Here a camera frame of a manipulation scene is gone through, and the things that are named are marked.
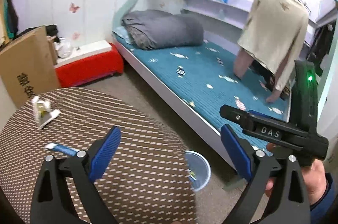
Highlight translucent trash bin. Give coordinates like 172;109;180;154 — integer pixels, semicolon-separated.
184;150;211;192

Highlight person's right hand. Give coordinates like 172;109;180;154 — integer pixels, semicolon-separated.
264;142;329;206

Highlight pink hanging garment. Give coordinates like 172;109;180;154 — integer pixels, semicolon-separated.
233;49;289;103

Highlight teal candy print mattress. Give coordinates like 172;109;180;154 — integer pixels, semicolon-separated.
113;27;289;159

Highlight beige hanging sweater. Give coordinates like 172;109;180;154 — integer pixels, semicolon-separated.
238;0;309;89

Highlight red storage bench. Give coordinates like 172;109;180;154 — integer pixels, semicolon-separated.
55;40;124;87

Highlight white bag on bench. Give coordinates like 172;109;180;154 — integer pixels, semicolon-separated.
54;38;73;59

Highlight brown cardboard box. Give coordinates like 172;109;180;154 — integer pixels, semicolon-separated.
1;26;60;107

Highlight grey folded duvet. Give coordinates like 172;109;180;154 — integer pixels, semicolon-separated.
121;10;204;50

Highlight hanging clothes on rack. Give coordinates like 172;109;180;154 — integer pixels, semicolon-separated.
1;0;18;46

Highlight teal bunk bed frame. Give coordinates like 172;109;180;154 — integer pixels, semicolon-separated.
110;0;338;177

